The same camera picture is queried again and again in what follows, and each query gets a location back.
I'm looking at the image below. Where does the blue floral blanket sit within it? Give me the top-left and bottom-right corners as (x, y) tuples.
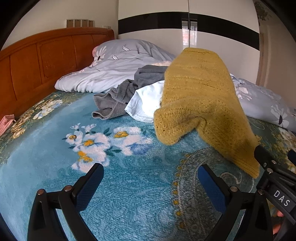
(0, 89), (296, 241)

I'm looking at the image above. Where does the grey-blue floral duvet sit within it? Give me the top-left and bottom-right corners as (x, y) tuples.
(55, 39), (290, 128)

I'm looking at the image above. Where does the beige door frame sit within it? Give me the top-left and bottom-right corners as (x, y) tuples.
(255, 23), (278, 88)

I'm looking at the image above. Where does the white garment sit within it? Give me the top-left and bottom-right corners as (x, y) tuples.
(125, 81), (166, 123)

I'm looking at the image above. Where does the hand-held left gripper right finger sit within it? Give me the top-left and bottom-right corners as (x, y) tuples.
(198, 164), (274, 241)

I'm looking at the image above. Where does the grey garment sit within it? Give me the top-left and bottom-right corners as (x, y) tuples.
(92, 65), (170, 120)

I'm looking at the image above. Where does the white fluffy cloth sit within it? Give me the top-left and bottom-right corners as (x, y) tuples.
(151, 60), (173, 67)

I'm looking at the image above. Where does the yellow knitted sweater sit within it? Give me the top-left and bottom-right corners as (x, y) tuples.
(153, 47), (261, 179)

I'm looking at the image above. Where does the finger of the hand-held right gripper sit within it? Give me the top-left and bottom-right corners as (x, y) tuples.
(254, 146), (296, 183)
(287, 150), (296, 168)

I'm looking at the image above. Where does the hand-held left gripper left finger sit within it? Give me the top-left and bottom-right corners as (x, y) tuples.
(27, 163), (105, 241)

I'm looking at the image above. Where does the pink checked cloth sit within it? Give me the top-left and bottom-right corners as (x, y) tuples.
(0, 115), (16, 137)

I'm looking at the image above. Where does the person's right hand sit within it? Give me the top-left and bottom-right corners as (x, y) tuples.
(272, 209), (285, 235)

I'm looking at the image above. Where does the wooden headboard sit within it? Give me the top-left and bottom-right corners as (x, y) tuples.
(0, 28), (115, 119)

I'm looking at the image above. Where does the white wardrobe with black stripe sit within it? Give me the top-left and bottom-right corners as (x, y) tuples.
(118, 0), (260, 70)

